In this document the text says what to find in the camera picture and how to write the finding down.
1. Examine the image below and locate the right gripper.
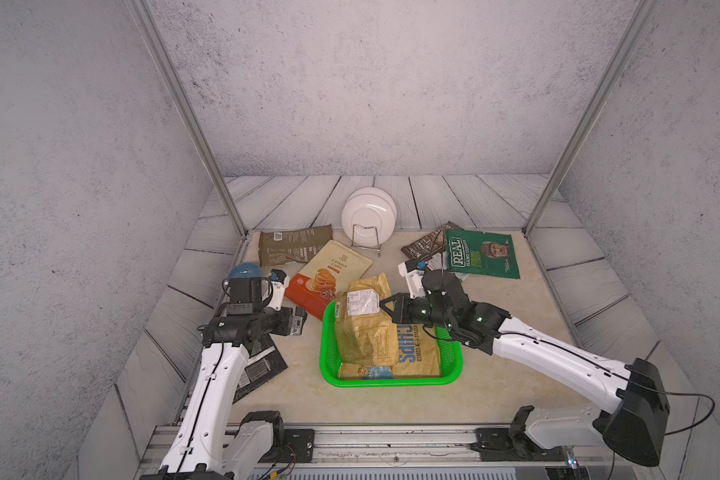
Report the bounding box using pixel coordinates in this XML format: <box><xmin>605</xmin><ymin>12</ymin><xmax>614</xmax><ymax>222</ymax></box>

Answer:
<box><xmin>378</xmin><ymin>291</ymin><xmax>456</xmax><ymax>332</ymax></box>

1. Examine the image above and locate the kettle cooked chips bag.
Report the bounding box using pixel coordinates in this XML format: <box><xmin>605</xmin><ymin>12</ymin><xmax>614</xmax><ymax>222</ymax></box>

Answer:
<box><xmin>338</xmin><ymin>325</ymin><xmax>441</xmax><ymax>380</ymax></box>

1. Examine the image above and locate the tan kraft chips bag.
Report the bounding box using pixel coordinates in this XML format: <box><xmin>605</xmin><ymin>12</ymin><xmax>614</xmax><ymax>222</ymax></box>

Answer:
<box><xmin>334</xmin><ymin>273</ymin><xmax>399</xmax><ymax>367</ymax></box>

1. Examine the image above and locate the brown chips bag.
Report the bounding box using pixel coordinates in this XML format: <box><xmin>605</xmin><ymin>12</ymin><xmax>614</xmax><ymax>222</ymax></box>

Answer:
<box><xmin>401</xmin><ymin>222</ymin><xmax>462</xmax><ymax>260</ymax></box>

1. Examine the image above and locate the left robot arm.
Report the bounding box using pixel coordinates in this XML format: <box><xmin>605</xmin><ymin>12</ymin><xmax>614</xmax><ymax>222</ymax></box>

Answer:
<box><xmin>143</xmin><ymin>307</ymin><xmax>307</xmax><ymax>479</ymax></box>

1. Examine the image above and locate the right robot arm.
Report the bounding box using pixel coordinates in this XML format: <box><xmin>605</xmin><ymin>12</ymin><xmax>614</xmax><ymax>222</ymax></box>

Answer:
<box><xmin>379</xmin><ymin>270</ymin><xmax>670</xmax><ymax>467</ymax></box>

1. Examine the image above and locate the cassava chips bag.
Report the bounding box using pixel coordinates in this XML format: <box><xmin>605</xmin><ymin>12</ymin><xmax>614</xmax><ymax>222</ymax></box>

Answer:
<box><xmin>285</xmin><ymin>240</ymin><xmax>373</xmax><ymax>319</ymax></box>

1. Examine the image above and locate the green plastic basket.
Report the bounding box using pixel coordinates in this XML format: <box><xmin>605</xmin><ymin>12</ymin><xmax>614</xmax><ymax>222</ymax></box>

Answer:
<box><xmin>319</xmin><ymin>302</ymin><xmax>463</xmax><ymax>388</ymax></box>

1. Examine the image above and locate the black snack bag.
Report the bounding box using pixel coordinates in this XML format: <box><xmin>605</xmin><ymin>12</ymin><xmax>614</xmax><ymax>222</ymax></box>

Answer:
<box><xmin>233</xmin><ymin>334</ymin><xmax>288</xmax><ymax>403</ymax></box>

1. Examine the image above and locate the blue bowl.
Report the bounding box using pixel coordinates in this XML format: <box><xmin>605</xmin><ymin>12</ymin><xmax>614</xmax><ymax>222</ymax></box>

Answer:
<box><xmin>227</xmin><ymin>262</ymin><xmax>262</xmax><ymax>279</ymax></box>

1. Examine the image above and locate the olive brown Lerna bag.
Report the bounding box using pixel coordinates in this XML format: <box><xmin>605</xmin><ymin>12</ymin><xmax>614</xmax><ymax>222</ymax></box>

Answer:
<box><xmin>258</xmin><ymin>225</ymin><xmax>333</xmax><ymax>266</ymax></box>

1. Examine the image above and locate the white plate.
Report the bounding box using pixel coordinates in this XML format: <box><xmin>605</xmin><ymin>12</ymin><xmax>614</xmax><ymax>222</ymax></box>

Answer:
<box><xmin>341</xmin><ymin>187</ymin><xmax>397</xmax><ymax>246</ymax></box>

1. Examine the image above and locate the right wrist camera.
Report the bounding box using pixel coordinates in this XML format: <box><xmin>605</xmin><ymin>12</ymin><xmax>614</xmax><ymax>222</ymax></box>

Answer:
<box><xmin>398</xmin><ymin>259</ymin><xmax>426</xmax><ymax>299</ymax></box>

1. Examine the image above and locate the wire plate stand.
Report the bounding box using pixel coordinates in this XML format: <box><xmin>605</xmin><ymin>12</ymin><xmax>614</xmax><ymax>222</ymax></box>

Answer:
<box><xmin>351</xmin><ymin>223</ymin><xmax>381</xmax><ymax>256</ymax></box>

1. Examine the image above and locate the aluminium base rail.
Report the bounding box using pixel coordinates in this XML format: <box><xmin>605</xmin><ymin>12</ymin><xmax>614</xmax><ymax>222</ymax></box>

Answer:
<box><xmin>134</xmin><ymin>422</ymin><xmax>667</xmax><ymax>480</ymax></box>

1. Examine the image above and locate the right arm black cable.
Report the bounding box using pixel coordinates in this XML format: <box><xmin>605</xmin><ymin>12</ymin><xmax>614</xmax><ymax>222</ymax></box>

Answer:
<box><xmin>419</xmin><ymin>227</ymin><xmax>716</xmax><ymax>480</ymax></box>

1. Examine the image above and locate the metal corner post left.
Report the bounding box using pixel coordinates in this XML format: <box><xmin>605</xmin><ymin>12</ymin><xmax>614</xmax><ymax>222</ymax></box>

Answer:
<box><xmin>126</xmin><ymin>0</ymin><xmax>248</xmax><ymax>238</ymax></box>

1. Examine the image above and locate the metal corner post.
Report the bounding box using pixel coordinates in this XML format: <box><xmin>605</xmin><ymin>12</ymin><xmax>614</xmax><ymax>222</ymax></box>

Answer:
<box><xmin>522</xmin><ymin>0</ymin><xmax>658</xmax><ymax>239</ymax></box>
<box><xmin>126</xmin><ymin>0</ymin><xmax>248</xmax><ymax>238</ymax></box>

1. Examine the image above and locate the metal corner post right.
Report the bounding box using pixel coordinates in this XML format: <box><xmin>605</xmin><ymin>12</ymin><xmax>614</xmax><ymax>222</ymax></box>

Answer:
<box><xmin>522</xmin><ymin>0</ymin><xmax>658</xmax><ymax>239</ymax></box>

